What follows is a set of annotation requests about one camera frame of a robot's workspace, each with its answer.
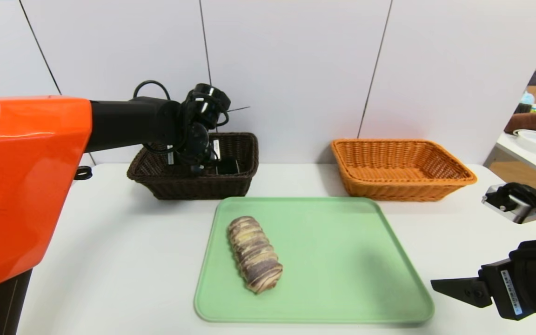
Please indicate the white plastic bowl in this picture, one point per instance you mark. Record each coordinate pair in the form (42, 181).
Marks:
(533, 138)

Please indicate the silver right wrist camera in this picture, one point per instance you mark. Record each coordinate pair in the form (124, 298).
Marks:
(512, 209)

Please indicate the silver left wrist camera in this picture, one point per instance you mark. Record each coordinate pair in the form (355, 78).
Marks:
(170, 156)

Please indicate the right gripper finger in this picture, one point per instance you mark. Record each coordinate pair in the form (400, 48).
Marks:
(463, 289)

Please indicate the dark brown wicker basket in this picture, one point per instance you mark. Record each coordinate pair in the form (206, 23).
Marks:
(231, 186)

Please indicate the light green plastic tray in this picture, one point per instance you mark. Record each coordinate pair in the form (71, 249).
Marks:
(333, 279)

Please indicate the white background table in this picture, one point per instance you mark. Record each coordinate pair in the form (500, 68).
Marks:
(528, 156)

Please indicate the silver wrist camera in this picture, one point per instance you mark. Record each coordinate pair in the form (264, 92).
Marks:
(170, 156)
(512, 209)

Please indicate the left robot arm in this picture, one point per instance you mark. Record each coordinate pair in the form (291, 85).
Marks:
(26, 186)

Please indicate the orange wicker basket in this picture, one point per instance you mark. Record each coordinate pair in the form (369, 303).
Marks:
(398, 188)

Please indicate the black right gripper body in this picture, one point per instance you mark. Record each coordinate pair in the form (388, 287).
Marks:
(506, 291)

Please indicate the light blue small object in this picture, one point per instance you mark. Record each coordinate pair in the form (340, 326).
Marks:
(526, 99)

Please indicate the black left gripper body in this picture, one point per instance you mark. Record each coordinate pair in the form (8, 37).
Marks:
(217, 151)

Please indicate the brown plush object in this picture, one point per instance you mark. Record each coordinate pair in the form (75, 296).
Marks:
(526, 123)

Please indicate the marbled brown bread loaf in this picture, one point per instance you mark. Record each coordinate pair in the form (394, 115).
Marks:
(254, 253)

